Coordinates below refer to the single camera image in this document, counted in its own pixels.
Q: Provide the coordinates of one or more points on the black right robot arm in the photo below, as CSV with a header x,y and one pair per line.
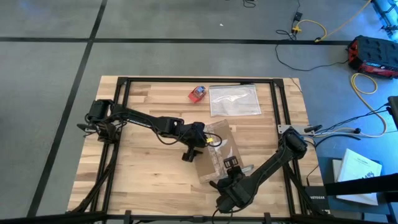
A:
x,y
273,161

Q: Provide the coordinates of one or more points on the black power adapter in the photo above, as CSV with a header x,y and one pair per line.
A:
x,y
298,16

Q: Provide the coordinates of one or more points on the dark blue side table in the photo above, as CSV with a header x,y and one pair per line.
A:
x,y
325,168

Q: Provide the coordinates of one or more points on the black chair edge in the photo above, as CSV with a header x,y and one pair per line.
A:
x,y
394,109

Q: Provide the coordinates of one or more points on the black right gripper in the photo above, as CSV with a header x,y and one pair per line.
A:
x,y
236,193

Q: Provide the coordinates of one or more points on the red and black tool case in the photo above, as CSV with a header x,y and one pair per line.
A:
x,y
376,53

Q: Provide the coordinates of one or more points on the white book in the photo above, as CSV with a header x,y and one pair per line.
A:
x,y
357,165

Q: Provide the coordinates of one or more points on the grey utility knife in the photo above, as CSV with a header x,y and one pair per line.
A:
x,y
247,169

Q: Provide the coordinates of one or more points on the clear plastic zip pouch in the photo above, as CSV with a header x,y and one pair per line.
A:
x,y
234,101

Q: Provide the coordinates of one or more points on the black Netgear box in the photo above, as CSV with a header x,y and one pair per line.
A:
x,y
317,199

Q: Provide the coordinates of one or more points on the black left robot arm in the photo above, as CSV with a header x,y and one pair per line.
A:
x,y
140,119

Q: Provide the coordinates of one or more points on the brown taped cardboard box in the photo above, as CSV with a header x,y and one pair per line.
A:
x,y
224,133

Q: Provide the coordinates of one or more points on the pale blue metal stand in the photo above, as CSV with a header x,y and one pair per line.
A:
x,y
387,12

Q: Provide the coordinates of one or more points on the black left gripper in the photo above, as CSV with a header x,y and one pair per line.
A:
x,y
194,135

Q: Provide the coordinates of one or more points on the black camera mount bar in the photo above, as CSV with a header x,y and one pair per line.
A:
x,y
373,183

